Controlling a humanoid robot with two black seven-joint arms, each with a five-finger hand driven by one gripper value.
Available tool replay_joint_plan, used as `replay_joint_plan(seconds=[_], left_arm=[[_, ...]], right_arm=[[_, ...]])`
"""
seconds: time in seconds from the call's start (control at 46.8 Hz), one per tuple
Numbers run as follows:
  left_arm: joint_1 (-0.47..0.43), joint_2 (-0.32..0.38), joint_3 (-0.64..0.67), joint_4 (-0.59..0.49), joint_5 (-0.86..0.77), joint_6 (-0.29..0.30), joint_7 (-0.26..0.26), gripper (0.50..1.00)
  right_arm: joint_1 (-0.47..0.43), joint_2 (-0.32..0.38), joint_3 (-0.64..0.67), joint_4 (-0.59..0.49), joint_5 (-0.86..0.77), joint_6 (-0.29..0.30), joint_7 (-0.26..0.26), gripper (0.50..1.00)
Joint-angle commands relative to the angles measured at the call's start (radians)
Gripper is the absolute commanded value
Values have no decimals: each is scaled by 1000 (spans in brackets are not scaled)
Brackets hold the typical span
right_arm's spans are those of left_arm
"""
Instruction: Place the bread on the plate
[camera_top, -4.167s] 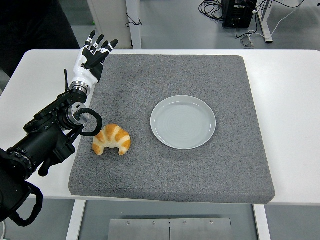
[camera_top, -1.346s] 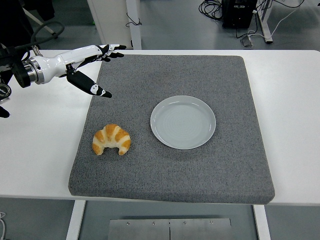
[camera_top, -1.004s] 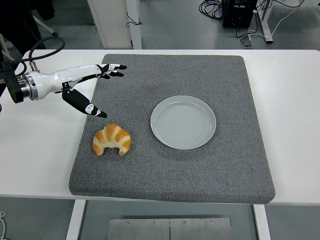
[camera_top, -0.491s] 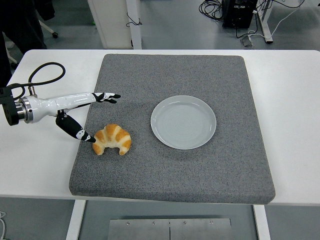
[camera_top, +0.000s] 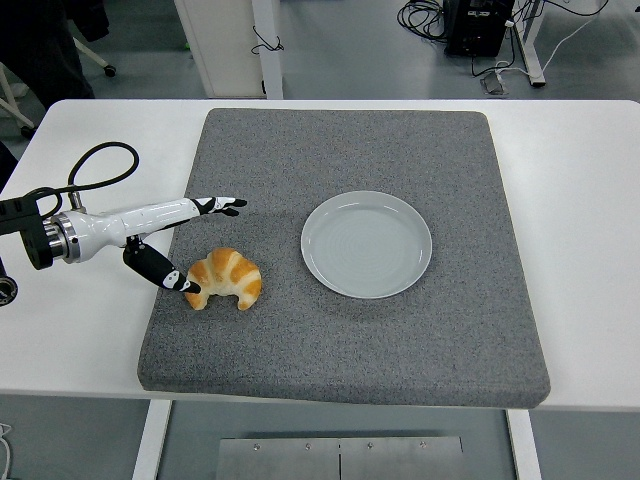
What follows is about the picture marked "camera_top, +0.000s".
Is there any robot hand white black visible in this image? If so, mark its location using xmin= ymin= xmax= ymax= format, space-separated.
xmin=69 ymin=196 xmax=249 ymax=296

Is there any golden croissant bread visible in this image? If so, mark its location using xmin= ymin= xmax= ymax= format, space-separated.
xmin=184 ymin=247 xmax=263 ymax=312

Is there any light grey round plate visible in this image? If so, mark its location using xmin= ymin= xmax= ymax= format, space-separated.
xmin=300 ymin=190 xmax=433 ymax=301

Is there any grey metal plate with screws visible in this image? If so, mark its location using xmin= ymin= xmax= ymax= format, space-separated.
xmin=215 ymin=435 xmax=465 ymax=480

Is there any white chair base with casters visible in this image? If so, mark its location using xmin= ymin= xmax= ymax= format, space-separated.
xmin=0 ymin=35 xmax=118 ymax=140

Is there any white cabinet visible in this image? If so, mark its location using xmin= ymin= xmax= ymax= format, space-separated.
xmin=173 ymin=0 xmax=265 ymax=99

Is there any person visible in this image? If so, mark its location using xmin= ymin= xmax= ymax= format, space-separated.
xmin=0 ymin=0 xmax=111 ymax=187

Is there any white table leg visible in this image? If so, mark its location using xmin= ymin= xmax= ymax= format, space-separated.
xmin=505 ymin=408 xmax=544 ymax=480
xmin=130 ymin=399 xmax=173 ymax=480

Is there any grey felt mat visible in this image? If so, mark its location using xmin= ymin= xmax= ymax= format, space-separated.
xmin=136 ymin=107 xmax=552 ymax=411

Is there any clear floor socket cover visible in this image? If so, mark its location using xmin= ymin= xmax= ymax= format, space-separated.
xmin=480 ymin=69 xmax=510 ymax=96

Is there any black computer case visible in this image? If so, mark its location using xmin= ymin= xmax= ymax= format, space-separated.
xmin=442 ymin=0 xmax=517 ymax=57

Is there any white desk leg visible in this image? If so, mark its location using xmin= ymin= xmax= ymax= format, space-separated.
xmin=514 ymin=0 xmax=547 ymax=89

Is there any white column post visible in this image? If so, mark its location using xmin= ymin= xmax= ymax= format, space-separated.
xmin=249 ymin=0 xmax=285 ymax=100

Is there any thin black knotted cable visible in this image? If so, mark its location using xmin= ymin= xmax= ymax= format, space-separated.
xmin=249 ymin=24 xmax=285 ymax=56

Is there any thin white cord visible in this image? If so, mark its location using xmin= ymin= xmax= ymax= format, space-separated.
xmin=0 ymin=422 xmax=14 ymax=480

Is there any black cable bundle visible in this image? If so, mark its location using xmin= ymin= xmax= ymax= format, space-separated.
xmin=397 ymin=0 xmax=449 ymax=44

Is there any long white cable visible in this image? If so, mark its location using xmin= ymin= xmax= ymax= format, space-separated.
xmin=492 ymin=0 xmax=610 ymax=81

